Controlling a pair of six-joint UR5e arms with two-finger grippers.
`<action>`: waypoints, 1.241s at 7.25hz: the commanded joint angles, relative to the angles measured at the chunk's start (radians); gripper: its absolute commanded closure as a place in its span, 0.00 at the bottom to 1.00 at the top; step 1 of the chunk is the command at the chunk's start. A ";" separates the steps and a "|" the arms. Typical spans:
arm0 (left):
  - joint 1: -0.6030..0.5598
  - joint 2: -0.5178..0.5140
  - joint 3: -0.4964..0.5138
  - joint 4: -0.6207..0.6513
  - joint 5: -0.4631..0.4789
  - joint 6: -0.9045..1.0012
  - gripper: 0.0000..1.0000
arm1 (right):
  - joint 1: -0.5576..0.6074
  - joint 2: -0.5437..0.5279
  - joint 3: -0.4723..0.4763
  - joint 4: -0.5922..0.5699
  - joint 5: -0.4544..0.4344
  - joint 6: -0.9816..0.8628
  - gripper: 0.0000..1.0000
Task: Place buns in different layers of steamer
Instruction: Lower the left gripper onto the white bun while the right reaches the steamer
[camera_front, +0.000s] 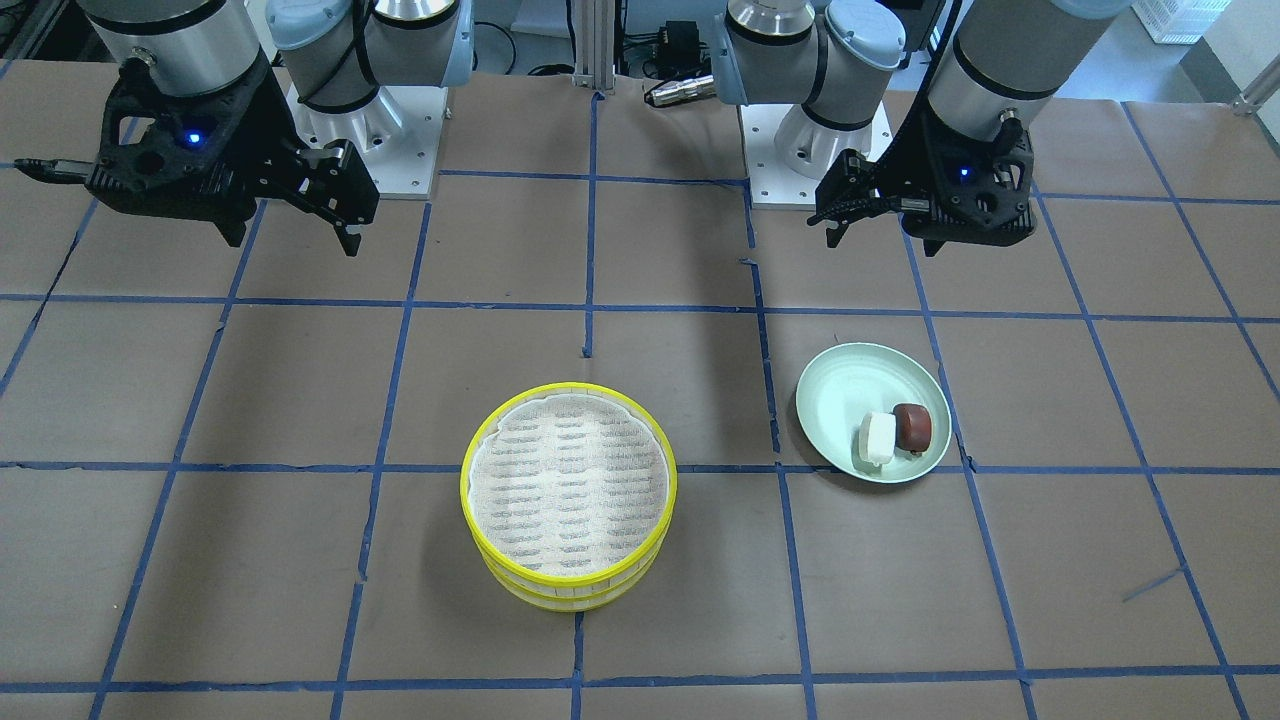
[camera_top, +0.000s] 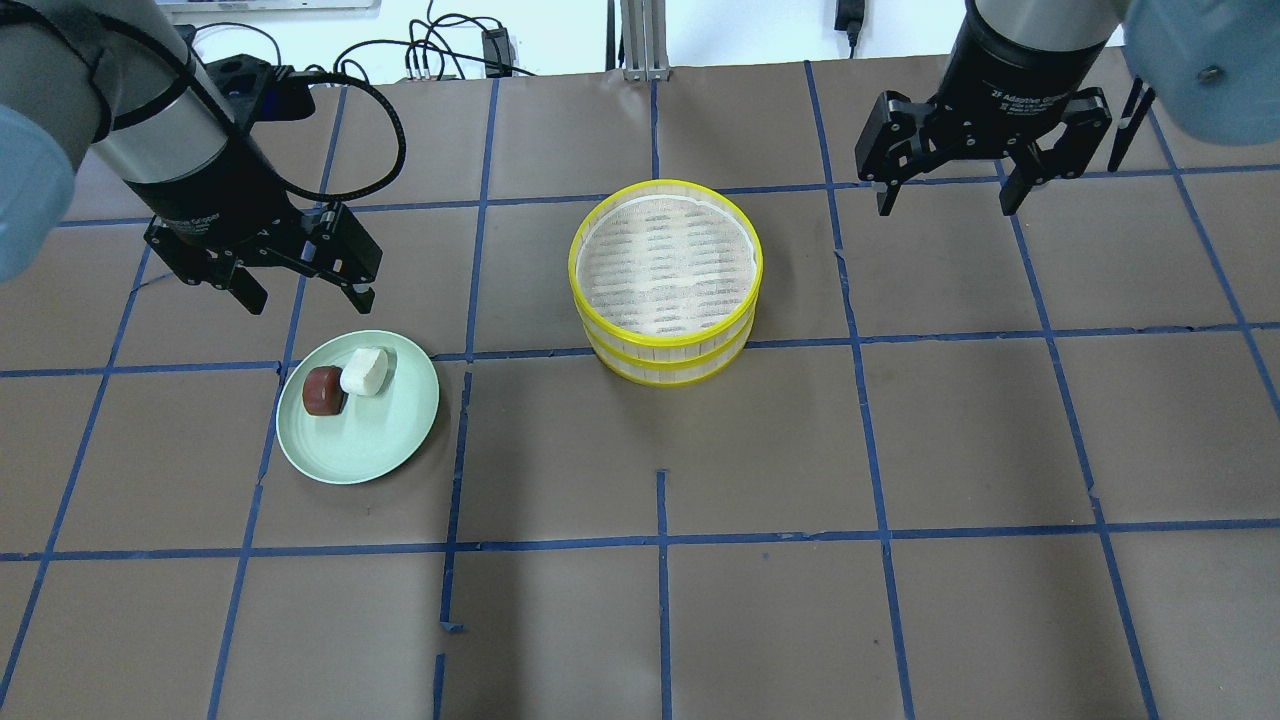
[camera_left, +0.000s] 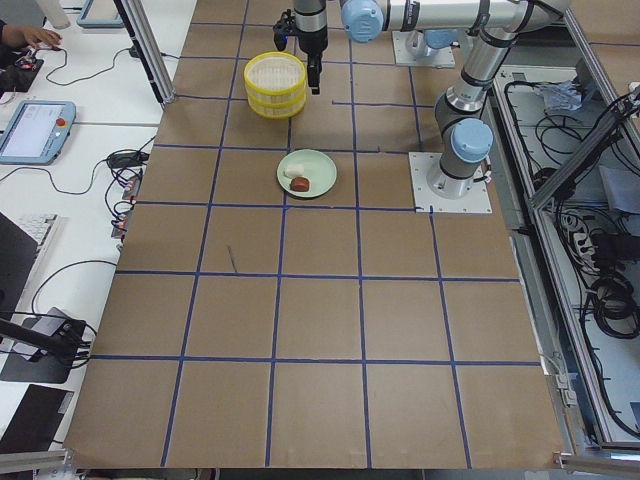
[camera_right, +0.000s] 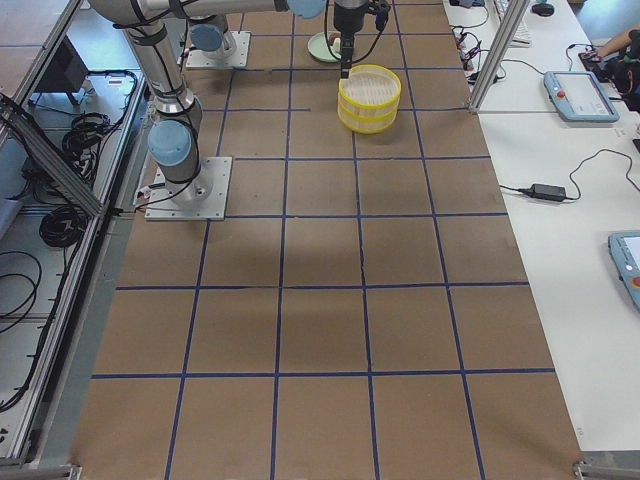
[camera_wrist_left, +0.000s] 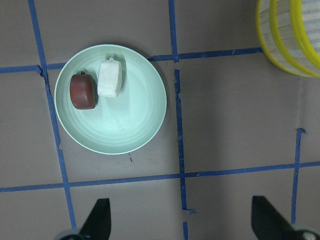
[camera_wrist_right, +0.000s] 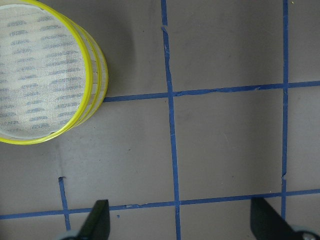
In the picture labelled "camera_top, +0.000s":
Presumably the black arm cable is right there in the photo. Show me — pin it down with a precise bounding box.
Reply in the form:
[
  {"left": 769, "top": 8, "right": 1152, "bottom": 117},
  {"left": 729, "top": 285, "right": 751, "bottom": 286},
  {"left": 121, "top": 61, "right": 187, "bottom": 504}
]
[{"left": 270, "top": 67, "right": 407, "bottom": 206}]

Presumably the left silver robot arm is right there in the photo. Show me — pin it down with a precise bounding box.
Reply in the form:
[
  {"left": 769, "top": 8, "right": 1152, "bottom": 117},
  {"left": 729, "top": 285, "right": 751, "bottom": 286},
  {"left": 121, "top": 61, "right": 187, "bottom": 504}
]
[{"left": 1, "top": 1, "right": 407, "bottom": 314}]

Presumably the aluminium frame post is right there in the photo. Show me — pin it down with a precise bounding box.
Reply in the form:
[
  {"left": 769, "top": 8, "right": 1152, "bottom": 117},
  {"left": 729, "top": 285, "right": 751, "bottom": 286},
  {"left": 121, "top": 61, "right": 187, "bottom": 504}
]
[{"left": 617, "top": 1, "right": 671, "bottom": 82}]

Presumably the brown steamed bun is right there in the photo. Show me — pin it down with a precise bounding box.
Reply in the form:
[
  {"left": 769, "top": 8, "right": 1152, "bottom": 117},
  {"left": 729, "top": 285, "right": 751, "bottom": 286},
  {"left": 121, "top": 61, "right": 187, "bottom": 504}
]
[{"left": 301, "top": 365, "right": 347, "bottom": 416}]

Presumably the black power adapter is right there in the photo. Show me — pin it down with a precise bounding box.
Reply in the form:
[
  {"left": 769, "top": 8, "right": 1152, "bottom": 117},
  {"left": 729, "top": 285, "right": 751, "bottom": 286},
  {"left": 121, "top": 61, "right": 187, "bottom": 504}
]
[{"left": 483, "top": 27, "right": 516, "bottom": 78}]

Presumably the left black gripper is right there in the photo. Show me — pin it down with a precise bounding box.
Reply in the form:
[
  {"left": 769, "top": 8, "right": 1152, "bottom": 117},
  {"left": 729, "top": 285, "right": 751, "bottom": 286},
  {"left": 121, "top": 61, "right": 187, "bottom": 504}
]
[{"left": 143, "top": 160, "right": 383, "bottom": 316}]

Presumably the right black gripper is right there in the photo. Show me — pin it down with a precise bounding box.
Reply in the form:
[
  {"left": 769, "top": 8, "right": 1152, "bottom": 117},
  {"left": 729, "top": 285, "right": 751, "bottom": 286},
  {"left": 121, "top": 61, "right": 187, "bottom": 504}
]
[{"left": 855, "top": 20, "right": 1112, "bottom": 217}]

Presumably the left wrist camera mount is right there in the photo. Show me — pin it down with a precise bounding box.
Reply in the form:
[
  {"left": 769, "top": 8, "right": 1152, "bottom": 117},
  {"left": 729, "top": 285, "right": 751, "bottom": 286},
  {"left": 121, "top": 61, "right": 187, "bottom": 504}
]
[{"left": 205, "top": 54, "right": 316, "bottom": 132}]

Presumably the light green plate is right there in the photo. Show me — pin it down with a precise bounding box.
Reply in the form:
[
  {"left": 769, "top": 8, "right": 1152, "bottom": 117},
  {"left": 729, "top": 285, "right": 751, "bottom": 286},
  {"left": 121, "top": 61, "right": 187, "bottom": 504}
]
[{"left": 274, "top": 331, "right": 440, "bottom": 486}]

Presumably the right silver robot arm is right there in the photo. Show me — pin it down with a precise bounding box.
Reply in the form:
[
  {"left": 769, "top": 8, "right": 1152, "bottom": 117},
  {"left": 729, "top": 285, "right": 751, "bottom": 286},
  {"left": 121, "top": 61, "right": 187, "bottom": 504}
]
[{"left": 854, "top": 1, "right": 1279, "bottom": 215}]

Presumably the white steamed bun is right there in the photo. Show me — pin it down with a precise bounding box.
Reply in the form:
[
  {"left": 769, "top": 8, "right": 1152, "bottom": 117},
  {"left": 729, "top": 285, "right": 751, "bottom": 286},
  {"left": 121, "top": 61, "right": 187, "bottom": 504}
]
[{"left": 339, "top": 347, "right": 390, "bottom": 397}]

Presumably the yellow steamer layer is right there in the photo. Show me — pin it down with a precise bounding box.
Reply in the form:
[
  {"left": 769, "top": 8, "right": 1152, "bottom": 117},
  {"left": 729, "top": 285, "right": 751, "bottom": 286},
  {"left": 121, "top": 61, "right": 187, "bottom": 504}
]
[
  {"left": 581, "top": 310, "right": 756, "bottom": 387},
  {"left": 567, "top": 179, "right": 765, "bottom": 350}
]

